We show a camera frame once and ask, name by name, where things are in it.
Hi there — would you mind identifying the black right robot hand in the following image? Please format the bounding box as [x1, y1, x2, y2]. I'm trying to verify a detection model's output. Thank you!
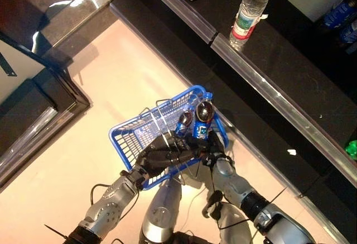
[192, 130, 228, 168]

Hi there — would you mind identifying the Pepsi cola bottle blue label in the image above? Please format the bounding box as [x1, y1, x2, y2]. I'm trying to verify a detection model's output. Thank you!
[339, 20, 357, 55]
[191, 92, 215, 141]
[320, 0, 357, 31]
[174, 109, 195, 138]

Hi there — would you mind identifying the black shelf board holding drinks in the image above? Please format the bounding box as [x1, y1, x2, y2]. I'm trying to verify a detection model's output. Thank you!
[133, 0, 357, 189]

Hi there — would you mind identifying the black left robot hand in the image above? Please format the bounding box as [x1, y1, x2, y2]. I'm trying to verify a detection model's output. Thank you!
[133, 132, 209, 178]

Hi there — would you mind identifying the green Sprite bottle yellow cap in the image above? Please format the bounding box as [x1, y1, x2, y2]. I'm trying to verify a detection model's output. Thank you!
[345, 140, 357, 161]

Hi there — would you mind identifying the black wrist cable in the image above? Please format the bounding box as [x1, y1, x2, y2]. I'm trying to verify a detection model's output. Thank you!
[209, 165, 252, 231]

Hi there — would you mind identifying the low black shelf plinth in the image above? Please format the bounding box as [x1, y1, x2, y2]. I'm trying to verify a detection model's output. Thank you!
[109, 0, 357, 244]

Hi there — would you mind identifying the clear water bottle red cap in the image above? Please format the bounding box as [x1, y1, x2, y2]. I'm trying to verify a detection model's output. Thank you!
[229, 0, 276, 50]

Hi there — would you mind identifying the blue plastic shopping basket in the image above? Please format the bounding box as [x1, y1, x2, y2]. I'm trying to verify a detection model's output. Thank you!
[108, 84, 230, 191]

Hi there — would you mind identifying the clear plastic price rail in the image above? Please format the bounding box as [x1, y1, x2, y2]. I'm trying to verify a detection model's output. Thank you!
[211, 34, 357, 188]
[136, 0, 218, 44]

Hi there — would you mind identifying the black glass display cabinet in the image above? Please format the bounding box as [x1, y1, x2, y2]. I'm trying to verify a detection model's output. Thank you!
[0, 31, 91, 193]

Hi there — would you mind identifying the silver left robot leg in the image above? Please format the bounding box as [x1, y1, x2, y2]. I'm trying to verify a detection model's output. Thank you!
[138, 178, 184, 244]

